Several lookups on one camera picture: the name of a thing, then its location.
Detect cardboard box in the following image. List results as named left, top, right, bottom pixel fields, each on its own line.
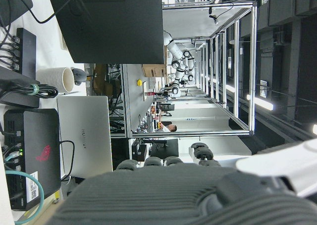
left=141, top=64, right=167, bottom=78

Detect thin black cable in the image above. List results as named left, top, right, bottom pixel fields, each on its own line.
left=59, top=140, right=76, bottom=182

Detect large black monitor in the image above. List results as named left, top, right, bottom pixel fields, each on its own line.
left=49, top=0, right=165, bottom=64

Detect white ceiling light strip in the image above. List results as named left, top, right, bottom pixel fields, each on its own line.
left=246, top=93, right=276, bottom=111

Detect black usb hub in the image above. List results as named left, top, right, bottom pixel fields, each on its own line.
left=16, top=28, right=37, bottom=80

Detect grey panel with yellow button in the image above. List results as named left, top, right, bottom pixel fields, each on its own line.
left=122, top=63, right=155, bottom=138

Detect white humanoid robot arms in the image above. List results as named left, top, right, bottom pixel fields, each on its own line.
left=163, top=30, right=196, bottom=99

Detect black cable bundle green tie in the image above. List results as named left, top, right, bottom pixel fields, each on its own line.
left=0, top=82, right=59, bottom=99

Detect person in white shirt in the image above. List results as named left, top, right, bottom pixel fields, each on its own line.
left=159, top=122, right=178, bottom=133

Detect teal network cable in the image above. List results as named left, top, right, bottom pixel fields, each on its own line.
left=3, top=152, right=45, bottom=225

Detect small black monitor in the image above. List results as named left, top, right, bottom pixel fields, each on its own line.
left=151, top=138, right=179, bottom=159

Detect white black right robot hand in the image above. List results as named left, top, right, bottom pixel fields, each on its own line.
left=55, top=138, right=317, bottom=225

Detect aluminium cage frame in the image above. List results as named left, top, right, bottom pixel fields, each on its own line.
left=162, top=0, right=258, bottom=138

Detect black mini computer red logo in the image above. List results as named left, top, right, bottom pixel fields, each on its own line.
left=3, top=108, right=61, bottom=211

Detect silver laptop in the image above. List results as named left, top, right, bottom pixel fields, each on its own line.
left=56, top=95, right=113, bottom=179

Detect grey computer mouse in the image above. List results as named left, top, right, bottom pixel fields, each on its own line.
left=71, top=67, right=88, bottom=86

